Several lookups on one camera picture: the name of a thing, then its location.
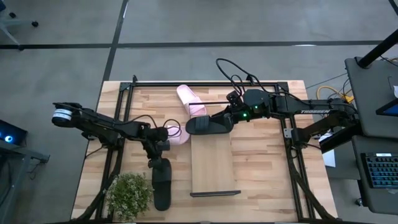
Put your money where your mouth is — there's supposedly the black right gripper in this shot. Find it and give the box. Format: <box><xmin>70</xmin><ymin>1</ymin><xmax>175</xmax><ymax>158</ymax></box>
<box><xmin>221</xmin><ymin>104</ymin><xmax>249</xmax><ymax>125</ymax></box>

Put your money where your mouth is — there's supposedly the black slide sandal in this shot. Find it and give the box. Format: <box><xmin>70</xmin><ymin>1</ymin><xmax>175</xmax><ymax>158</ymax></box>
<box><xmin>152</xmin><ymin>158</ymin><xmax>172</xmax><ymax>212</ymax></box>
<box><xmin>185</xmin><ymin>114</ymin><xmax>234</xmax><ymax>136</ymax></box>

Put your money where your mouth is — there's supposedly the pink slide sandal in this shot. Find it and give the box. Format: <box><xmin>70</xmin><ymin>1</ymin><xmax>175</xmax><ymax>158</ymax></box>
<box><xmin>176</xmin><ymin>84</ymin><xmax>208</xmax><ymax>118</ymax></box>
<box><xmin>166</xmin><ymin>125</ymin><xmax>191</xmax><ymax>146</ymax></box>

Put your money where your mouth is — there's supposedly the green potted plant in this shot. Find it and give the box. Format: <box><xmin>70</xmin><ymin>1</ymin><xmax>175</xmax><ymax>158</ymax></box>
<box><xmin>107</xmin><ymin>173</ymin><xmax>155</xmax><ymax>222</ymax></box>

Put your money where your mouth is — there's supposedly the white paper sheet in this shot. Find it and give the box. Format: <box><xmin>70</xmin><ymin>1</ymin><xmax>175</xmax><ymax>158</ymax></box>
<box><xmin>320</xmin><ymin>133</ymin><xmax>337</xmax><ymax>168</ymax></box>

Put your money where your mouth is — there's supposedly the grey desk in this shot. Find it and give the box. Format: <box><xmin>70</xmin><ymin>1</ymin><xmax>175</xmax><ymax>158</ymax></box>
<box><xmin>344</xmin><ymin>57</ymin><xmax>398</xmax><ymax>139</ymax></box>
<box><xmin>351</xmin><ymin>135</ymin><xmax>398</xmax><ymax>215</ymax></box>

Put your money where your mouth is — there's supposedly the computer case with blue light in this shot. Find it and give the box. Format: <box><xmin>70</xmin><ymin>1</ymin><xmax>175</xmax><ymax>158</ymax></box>
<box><xmin>0</xmin><ymin>119</ymin><xmax>29</xmax><ymax>147</ymax></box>

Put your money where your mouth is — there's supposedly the dark metal cart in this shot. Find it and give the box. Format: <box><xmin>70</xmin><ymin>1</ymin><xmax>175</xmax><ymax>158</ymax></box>
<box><xmin>0</xmin><ymin>139</ymin><xmax>50</xmax><ymax>224</ymax></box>

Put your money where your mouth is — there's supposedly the black pole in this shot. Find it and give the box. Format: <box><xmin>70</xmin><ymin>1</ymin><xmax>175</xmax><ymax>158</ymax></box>
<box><xmin>357</xmin><ymin>29</ymin><xmax>398</xmax><ymax>68</ymax></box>

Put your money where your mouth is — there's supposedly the tablet with blue screen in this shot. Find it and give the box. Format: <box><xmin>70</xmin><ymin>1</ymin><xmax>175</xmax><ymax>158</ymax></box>
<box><xmin>375</xmin><ymin>98</ymin><xmax>398</xmax><ymax>118</ymax></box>

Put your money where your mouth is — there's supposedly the backlit keyboard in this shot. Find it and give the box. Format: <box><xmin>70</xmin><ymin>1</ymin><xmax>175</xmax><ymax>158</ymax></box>
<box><xmin>360</xmin><ymin>152</ymin><xmax>398</xmax><ymax>190</ymax></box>

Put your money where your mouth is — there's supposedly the office chair base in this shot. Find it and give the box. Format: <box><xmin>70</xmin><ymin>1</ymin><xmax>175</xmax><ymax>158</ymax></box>
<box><xmin>0</xmin><ymin>0</ymin><xmax>40</xmax><ymax>51</ymax></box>

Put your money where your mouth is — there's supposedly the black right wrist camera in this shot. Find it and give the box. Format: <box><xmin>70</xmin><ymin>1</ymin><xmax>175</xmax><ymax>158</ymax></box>
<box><xmin>226</xmin><ymin>91</ymin><xmax>243</xmax><ymax>108</ymax></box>

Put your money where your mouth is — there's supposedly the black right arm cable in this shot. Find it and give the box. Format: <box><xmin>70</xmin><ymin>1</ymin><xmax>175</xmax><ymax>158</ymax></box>
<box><xmin>215</xmin><ymin>57</ymin><xmax>312</xmax><ymax>104</ymax></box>

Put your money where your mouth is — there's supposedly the black aluminium rig frame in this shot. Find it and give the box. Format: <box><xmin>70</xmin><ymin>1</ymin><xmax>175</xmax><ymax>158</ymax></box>
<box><xmin>71</xmin><ymin>74</ymin><xmax>341</xmax><ymax>224</ymax></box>

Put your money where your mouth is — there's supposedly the wooden shelf with black frame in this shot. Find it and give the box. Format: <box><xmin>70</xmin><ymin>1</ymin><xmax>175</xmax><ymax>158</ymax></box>
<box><xmin>188</xmin><ymin>101</ymin><xmax>242</xmax><ymax>198</ymax></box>

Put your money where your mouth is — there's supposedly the yellow cable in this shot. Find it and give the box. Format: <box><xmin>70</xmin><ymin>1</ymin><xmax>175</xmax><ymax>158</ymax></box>
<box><xmin>316</xmin><ymin>86</ymin><xmax>354</xmax><ymax>105</ymax></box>

